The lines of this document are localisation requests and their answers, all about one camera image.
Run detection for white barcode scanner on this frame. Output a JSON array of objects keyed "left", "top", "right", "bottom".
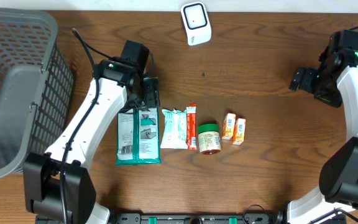
[{"left": 180, "top": 1, "right": 212, "bottom": 46}]

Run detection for red snack packet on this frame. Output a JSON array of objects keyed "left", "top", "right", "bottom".
[{"left": 186, "top": 103, "right": 197, "bottom": 151}]

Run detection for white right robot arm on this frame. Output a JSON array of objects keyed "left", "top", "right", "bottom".
[{"left": 272, "top": 27, "right": 358, "bottom": 223}]

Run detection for green lid white jar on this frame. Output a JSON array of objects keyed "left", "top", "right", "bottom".
[{"left": 198, "top": 123, "right": 221, "bottom": 155}]

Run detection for grey plastic mesh basket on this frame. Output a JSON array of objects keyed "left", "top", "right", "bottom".
[{"left": 0, "top": 8, "right": 74, "bottom": 178}]

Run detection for light teal snack packet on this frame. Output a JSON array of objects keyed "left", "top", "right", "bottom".
[{"left": 160, "top": 109, "right": 188, "bottom": 149}]

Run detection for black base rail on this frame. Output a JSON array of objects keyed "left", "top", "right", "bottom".
[{"left": 108, "top": 212, "right": 287, "bottom": 224}]

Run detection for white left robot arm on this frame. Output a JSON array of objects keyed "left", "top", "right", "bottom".
[{"left": 23, "top": 40, "right": 158, "bottom": 223}]

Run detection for orange juice box pair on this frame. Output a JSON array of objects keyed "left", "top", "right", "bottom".
[{"left": 222, "top": 113, "right": 246, "bottom": 146}]

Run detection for green white wipes pack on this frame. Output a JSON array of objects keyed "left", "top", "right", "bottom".
[{"left": 116, "top": 107, "right": 161, "bottom": 166}]

